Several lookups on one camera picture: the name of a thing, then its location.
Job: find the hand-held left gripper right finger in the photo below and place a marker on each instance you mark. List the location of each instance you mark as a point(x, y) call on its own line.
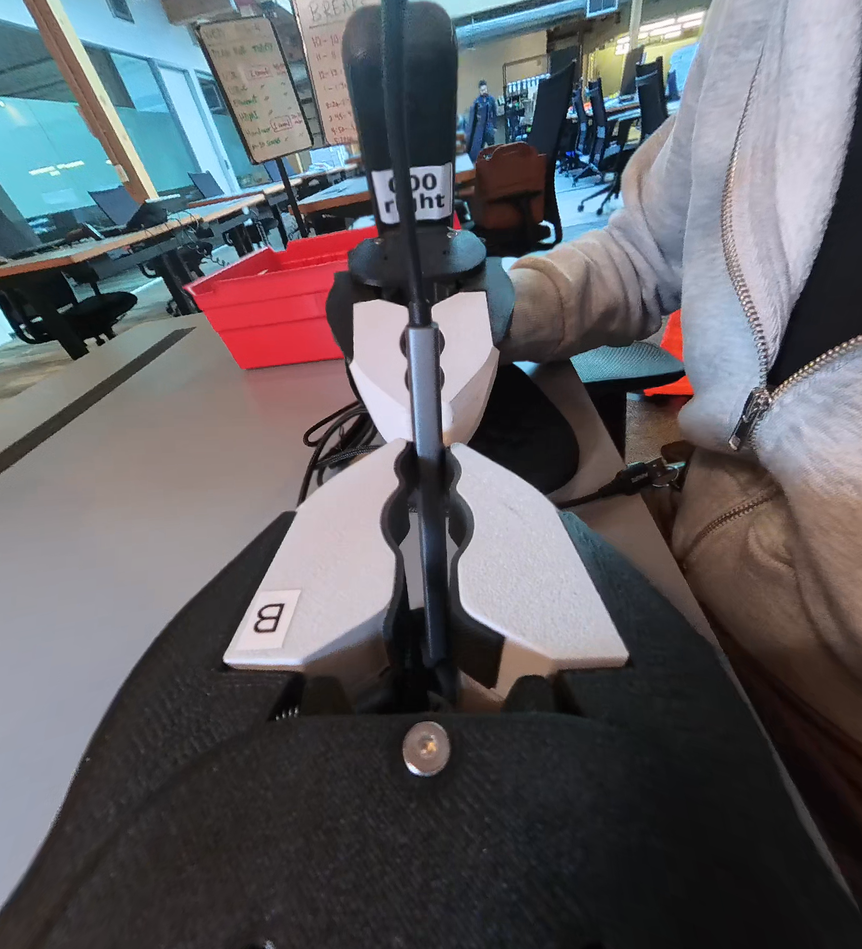
point(535, 578)

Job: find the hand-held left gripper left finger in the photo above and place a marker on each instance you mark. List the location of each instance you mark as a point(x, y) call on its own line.
point(327, 563)

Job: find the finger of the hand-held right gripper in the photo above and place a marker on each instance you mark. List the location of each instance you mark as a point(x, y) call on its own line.
point(379, 356)
point(472, 356)

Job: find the dark grey usb hub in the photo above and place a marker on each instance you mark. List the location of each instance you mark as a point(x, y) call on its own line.
point(427, 415)

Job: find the large handwritten whiteboard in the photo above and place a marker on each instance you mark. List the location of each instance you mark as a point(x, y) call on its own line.
point(327, 74)

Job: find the red plastic bin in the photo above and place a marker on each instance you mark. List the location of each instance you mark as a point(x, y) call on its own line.
point(268, 319)

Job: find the black office chair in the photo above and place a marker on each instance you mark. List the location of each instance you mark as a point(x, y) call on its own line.
point(45, 304)
point(549, 118)

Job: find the small handwritten whiteboard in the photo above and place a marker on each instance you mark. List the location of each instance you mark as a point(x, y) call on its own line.
point(253, 89)

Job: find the orange object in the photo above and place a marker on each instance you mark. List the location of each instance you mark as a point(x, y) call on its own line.
point(672, 356)

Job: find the person's torso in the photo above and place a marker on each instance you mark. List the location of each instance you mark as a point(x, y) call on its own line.
point(831, 519)

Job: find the wooden post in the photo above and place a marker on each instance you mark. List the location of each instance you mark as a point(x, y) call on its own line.
point(97, 104)

